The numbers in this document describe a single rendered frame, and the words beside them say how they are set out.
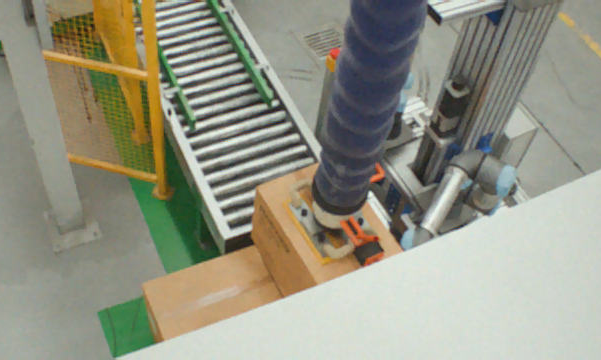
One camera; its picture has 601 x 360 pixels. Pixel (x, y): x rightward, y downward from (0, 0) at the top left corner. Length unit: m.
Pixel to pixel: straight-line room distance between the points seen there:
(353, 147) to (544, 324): 2.16
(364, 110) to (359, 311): 2.04
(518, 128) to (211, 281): 1.61
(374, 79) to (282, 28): 3.23
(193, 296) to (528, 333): 3.13
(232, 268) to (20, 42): 1.44
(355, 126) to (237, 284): 1.31
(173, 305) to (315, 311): 3.10
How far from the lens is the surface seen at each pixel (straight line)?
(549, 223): 0.27
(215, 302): 3.33
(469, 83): 2.96
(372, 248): 2.75
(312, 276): 2.82
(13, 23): 3.03
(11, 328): 4.02
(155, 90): 3.59
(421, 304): 0.23
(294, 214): 2.93
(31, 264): 4.18
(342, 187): 2.58
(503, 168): 2.58
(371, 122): 2.30
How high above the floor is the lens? 3.52
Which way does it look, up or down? 53 degrees down
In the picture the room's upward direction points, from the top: 9 degrees clockwise
